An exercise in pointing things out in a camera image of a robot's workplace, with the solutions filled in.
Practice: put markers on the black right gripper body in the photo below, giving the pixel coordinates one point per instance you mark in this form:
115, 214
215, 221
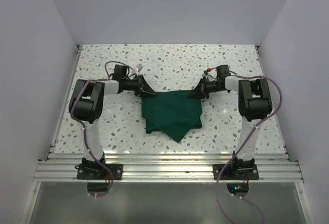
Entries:
213, 87

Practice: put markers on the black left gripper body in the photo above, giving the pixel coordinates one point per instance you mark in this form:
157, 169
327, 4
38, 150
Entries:
133, 85

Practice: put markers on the green surgical cloth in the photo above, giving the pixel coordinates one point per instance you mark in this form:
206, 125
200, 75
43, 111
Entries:
172, 113

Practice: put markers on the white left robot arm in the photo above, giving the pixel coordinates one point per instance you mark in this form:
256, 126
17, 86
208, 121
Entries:
86, 107

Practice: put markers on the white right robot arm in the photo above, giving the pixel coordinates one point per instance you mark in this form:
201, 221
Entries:
254, 105

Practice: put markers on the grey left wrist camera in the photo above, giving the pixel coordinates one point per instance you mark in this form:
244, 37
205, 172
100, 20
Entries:
137, 69

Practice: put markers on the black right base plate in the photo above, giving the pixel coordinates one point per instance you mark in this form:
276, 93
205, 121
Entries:
239, 174

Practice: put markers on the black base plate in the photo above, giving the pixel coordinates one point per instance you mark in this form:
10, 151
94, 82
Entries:
114, 171
239, 174

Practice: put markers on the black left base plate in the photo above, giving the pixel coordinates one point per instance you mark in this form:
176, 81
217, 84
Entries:
114, 171

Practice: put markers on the aluminium rail frame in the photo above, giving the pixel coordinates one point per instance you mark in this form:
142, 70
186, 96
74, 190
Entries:
156, 157

